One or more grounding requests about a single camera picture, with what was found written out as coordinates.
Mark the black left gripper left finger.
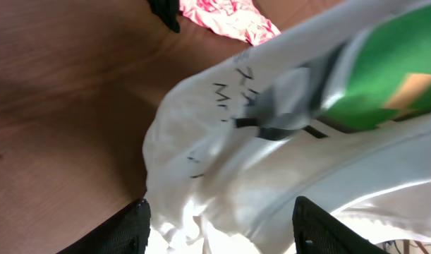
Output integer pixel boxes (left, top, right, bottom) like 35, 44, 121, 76
58, 199, 151, 254

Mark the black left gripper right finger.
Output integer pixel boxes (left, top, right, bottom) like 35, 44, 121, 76
292, 196, 386, 254

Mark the white t-shirt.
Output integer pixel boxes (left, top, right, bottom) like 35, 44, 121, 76
142, 1, 431, 253

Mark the pink crumpled garment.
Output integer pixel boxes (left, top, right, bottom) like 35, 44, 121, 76
179, 0, 281, 46

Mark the black crumpled garment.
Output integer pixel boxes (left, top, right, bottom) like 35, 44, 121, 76
147, 0, 180, 33

